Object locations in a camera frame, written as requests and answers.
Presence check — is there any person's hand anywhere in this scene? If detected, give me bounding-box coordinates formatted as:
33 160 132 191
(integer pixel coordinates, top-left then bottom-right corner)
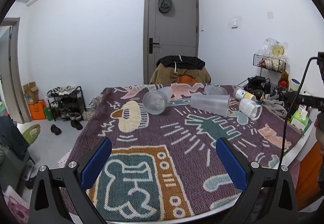
315 112 324 156

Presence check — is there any white tape roll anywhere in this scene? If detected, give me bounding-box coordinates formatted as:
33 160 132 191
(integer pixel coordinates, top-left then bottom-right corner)
289 78 300 91

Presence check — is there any purple patterned woven tablecloth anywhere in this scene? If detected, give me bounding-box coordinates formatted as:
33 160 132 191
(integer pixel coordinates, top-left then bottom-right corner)
68 83 301 222

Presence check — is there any white wall switch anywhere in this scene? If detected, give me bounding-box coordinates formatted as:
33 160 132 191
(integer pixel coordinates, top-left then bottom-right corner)
231 18 238 29

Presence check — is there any small clear plastic cup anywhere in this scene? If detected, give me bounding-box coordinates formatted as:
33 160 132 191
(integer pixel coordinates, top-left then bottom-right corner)
204 85 227 95

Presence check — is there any frosted plastic cup left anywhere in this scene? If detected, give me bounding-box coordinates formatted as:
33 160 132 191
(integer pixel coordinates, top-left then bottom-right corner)
142 87 173 115

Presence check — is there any black-haired doll figure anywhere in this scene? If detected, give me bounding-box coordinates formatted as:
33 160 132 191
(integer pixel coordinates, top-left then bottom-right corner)
254 89 264 104

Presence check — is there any green tissue box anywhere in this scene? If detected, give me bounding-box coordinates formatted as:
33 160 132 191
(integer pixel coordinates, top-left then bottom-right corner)
291 109 309 131

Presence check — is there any tall frosted plastic cup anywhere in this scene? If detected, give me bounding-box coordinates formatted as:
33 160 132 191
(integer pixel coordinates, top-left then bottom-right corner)
191 94 230 117

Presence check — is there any green cap on door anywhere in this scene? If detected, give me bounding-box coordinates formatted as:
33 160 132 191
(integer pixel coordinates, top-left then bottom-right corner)
158 0 173 14

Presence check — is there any white sleeved clear cup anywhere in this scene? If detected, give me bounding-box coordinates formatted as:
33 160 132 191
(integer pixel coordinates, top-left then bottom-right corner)
239 98 262 121

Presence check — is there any black shoe rack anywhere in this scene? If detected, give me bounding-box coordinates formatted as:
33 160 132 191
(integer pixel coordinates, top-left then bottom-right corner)
45 86 87 121

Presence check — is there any cardboard box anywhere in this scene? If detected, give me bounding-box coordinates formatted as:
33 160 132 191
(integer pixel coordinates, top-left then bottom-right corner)
23 81 39 104

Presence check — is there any brown plush toy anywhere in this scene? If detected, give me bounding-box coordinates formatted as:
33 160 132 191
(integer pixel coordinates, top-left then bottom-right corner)
277 71 289 88

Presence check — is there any grey door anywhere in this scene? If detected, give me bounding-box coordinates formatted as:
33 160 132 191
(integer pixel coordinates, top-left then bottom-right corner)
143 0 199 84

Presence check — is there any plastic bag with yellow item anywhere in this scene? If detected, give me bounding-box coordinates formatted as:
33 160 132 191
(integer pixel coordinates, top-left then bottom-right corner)
258 38 287 60

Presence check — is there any black cable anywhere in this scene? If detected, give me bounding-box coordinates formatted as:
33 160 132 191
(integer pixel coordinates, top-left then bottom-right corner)
277 56 320 171

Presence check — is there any chair with brown jacket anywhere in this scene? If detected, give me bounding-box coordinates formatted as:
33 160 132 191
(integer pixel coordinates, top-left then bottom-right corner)
149 56 211 85

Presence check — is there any black shoe on floor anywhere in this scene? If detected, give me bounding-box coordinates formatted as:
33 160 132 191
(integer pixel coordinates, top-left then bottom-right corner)
50 124 62 136

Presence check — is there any lemon vitamin drink cup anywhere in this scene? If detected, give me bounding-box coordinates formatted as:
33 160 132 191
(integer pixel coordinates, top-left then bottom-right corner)
233 88 256 102

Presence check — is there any black door handle lock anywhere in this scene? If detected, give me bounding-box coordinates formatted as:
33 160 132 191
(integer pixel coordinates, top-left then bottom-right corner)
149 38 160 54

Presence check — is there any orange box on floor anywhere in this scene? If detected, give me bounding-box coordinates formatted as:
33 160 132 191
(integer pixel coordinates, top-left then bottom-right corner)
28 99 46 120

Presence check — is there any grey crumpled cloth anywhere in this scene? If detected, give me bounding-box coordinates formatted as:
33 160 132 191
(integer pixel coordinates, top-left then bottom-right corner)
262 99 288 119

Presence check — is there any black bag on side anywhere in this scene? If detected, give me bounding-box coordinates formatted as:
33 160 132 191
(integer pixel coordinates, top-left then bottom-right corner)
245 76 271 94

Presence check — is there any wire wall basket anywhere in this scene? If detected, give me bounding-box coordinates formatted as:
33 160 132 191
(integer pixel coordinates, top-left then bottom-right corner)
253 54 287 72

